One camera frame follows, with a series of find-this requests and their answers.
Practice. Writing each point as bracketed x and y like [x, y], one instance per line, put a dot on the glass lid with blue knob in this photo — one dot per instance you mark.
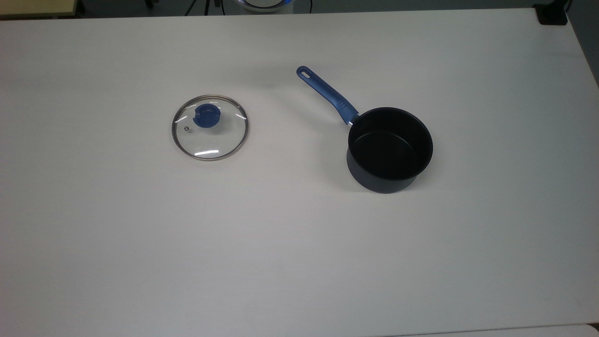
[206, 116]

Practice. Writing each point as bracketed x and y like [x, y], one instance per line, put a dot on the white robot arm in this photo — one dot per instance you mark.
[263, 4]

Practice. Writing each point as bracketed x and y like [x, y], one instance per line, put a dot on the black tripod legs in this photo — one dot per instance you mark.
[206, 5]

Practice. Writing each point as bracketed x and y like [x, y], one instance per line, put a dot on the white side table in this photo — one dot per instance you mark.
[524, 333]

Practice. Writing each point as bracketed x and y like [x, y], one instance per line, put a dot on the black table clamp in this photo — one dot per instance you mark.
[552, 14]

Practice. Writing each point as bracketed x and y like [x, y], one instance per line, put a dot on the yellowish wooden table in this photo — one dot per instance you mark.
[32, 7]

